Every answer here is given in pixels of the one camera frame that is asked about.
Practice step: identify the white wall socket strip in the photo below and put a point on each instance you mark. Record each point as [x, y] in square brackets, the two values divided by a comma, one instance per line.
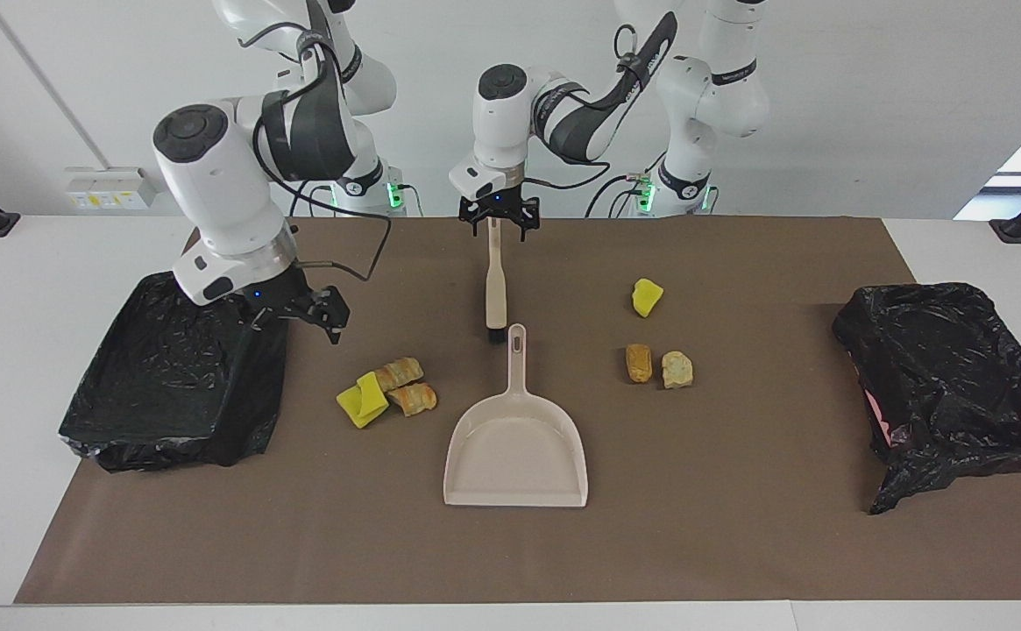
[107, 188]

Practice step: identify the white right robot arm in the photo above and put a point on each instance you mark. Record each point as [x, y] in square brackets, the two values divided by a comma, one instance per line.
[212, 193]

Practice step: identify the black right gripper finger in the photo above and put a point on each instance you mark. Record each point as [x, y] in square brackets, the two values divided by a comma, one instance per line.
[266, 319]
[328, 311]

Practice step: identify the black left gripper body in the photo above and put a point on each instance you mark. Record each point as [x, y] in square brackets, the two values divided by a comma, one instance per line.
[499, 207]

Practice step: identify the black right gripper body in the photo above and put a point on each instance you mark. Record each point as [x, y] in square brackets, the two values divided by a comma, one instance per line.
[278, 300]

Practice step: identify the brown paper table mat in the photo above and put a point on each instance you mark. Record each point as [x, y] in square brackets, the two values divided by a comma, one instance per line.
[694, 526]

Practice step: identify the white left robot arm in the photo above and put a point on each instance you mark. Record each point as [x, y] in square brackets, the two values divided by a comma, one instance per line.
[501, 123]

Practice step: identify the striped orange croissant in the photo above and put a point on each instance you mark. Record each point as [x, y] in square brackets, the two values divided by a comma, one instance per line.
[399, 374]
[412, 400]

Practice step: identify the black bagged bin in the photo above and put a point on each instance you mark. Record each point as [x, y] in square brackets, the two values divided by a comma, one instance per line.
[168, 386]

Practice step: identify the beige plastic dustpan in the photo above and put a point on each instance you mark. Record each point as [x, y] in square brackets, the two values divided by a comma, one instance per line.
[514, 456]

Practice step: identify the yellow sponge with green pad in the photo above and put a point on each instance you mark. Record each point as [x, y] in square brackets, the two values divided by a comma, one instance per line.
[647, 298]

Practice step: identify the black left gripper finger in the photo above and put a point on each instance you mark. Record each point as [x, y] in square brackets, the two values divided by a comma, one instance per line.
[472, 217]
[528, 217]

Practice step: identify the beige hand brush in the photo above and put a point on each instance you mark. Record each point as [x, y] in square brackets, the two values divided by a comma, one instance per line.
[496, 289]

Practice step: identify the black bagged bin showing pink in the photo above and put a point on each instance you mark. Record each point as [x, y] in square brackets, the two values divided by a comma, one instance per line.
[939, 377]

